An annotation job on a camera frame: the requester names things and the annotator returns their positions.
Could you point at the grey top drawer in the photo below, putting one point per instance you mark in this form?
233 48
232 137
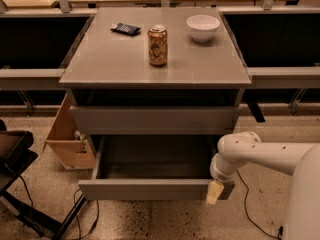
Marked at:
155 120

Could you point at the cardboard box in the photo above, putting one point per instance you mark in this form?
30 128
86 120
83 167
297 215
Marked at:
66 142

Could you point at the grey metal railing frame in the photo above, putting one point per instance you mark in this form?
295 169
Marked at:
30 77

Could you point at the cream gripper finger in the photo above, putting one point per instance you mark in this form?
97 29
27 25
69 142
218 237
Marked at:
215 189

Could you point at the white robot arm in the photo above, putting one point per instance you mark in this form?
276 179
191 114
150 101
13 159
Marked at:
299 160

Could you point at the grey drawer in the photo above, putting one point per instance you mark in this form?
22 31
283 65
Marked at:
151 167
155 120

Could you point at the grey drawer cabinet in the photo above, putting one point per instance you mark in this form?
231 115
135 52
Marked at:
115 90

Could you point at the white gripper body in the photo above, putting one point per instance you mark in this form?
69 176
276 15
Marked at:
220 175

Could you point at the dark blue snack packet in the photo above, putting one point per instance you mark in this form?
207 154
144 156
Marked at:
125 29

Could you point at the gold patterned soda can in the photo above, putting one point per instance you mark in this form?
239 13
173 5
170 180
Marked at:
157 45

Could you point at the white ceramic bowl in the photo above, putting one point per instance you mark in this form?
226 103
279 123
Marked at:
201 28

